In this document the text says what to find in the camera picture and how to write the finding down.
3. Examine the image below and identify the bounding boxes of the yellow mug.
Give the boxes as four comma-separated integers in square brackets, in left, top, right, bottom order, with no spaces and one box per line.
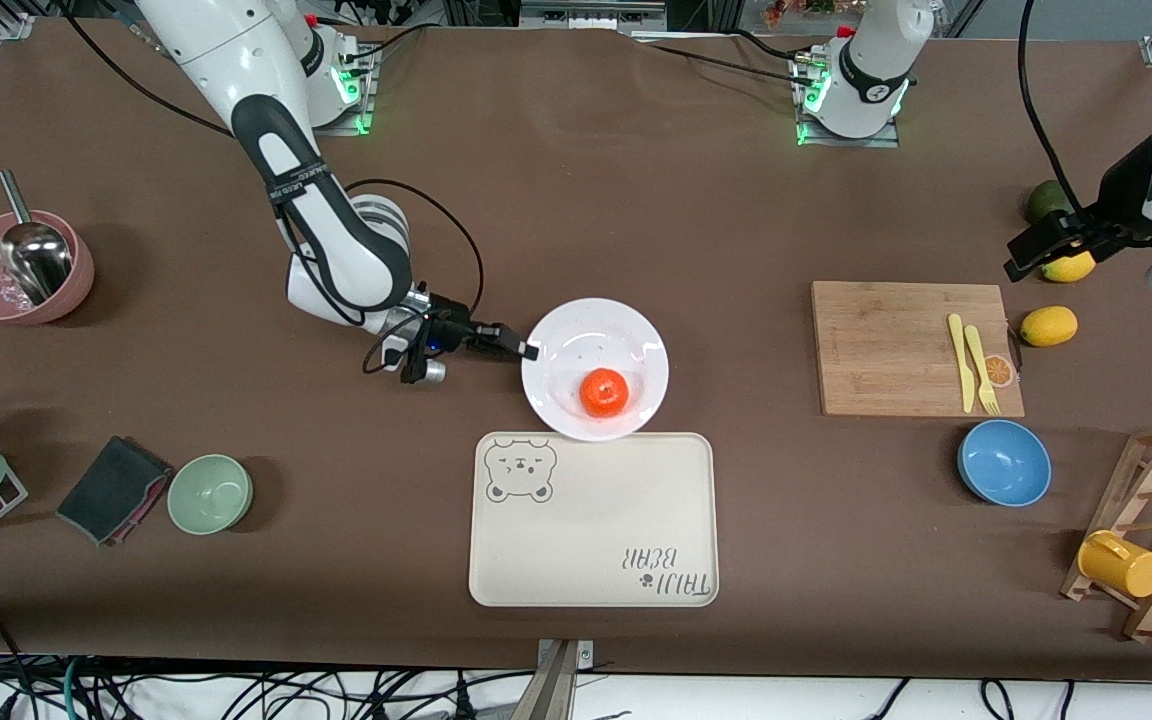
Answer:
[1077,530,1152,599]

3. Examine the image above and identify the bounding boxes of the yellow plastic knife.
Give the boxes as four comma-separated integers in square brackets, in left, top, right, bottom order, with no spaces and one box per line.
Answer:
[947,313,977,414]

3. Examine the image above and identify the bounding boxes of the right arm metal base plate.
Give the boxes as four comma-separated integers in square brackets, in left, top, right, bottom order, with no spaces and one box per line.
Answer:
[308,45,377,137]

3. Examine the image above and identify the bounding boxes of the metal scoop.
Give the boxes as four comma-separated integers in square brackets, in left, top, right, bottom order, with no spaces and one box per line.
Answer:
[0,170,73,306]

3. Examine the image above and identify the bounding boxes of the folded grey pink cloth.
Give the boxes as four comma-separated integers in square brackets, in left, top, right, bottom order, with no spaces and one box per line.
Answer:
[56,435,175,547]

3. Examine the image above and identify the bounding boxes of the blue bowl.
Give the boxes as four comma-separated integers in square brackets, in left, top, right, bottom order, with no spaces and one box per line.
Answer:
[957,419,1053,508]

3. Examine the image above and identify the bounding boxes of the yellow plastic fork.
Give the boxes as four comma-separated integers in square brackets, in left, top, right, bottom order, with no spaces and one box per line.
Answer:
[965,324,1001,416]

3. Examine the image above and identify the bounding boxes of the cream bear print tray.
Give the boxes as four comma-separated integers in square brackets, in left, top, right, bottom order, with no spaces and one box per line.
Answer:
[468,431,720,609]

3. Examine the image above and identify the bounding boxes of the pale green bowl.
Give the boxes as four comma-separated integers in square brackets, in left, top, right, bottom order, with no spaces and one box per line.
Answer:
[167,454,254,536]

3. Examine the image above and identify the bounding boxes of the silver table edge bracket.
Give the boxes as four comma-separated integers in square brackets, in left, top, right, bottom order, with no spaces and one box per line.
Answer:
[536,638,595,671]

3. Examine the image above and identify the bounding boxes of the teal floor cable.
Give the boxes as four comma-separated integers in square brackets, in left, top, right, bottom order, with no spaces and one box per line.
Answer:
[59,658,87,720]

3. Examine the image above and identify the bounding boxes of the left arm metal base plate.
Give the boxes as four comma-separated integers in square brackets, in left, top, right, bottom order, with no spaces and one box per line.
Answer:
[791,50,902,149]

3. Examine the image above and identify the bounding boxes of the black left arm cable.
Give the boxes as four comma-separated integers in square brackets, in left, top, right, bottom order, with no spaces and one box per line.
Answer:
[1016,0,1079,213]

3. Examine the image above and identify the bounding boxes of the wooden cutting board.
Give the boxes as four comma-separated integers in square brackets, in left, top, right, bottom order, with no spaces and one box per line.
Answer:
[811,281,1026,418]

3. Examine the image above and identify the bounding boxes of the white round plate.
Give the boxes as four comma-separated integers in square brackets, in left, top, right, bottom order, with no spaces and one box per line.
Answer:
[521,298,670,442]

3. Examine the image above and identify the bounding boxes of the wooden peg rack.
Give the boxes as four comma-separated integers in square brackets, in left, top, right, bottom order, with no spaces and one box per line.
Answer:
[1060,423,1152,642]

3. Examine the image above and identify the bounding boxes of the orange mandarin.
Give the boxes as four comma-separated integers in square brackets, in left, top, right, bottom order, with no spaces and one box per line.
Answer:
[579,367,631,418]

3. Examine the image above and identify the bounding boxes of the yellow lemon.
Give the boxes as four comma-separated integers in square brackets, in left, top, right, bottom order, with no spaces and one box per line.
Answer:
[1041,250,1098,284]
[1020,306,1079,348]

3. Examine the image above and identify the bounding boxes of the dark green avocado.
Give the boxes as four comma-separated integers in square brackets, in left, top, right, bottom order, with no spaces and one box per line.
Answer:
[1025,181,1077,226]

